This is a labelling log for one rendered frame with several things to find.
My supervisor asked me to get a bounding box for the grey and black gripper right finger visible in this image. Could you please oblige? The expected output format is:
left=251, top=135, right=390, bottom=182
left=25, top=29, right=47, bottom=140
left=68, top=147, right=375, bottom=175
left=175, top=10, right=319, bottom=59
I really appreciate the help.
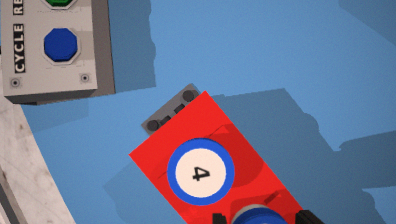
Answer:
left=295, top=210, right=325, bottom=224

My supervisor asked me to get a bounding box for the grey metal bracket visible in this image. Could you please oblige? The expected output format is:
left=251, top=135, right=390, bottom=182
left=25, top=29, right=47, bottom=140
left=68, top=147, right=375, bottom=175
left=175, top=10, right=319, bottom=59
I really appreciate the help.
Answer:
left=141, top=83, right=200, bottom=136

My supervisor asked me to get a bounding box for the red rectangular block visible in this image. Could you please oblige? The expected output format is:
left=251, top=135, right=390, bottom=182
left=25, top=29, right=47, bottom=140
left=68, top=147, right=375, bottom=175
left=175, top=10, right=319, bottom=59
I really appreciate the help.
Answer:
left=129, top=91, right=303, bottom=224

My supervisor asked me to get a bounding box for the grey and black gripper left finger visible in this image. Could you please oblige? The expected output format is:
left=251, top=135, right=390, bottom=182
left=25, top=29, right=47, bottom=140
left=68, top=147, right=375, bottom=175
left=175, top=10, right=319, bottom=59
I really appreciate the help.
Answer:
left=212, top=213, right=227, bottom=224

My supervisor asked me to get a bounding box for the blue flat mat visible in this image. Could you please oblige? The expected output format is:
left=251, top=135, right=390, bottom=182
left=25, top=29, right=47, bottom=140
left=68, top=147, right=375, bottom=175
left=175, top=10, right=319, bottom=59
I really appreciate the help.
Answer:
left=21, top=0, right=396, bottom=224

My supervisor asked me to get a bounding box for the grey control panel with two buttons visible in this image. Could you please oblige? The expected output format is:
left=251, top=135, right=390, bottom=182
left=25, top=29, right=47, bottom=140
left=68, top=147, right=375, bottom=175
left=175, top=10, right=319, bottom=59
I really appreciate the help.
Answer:
left=0, top=0, right=116, bottom=105

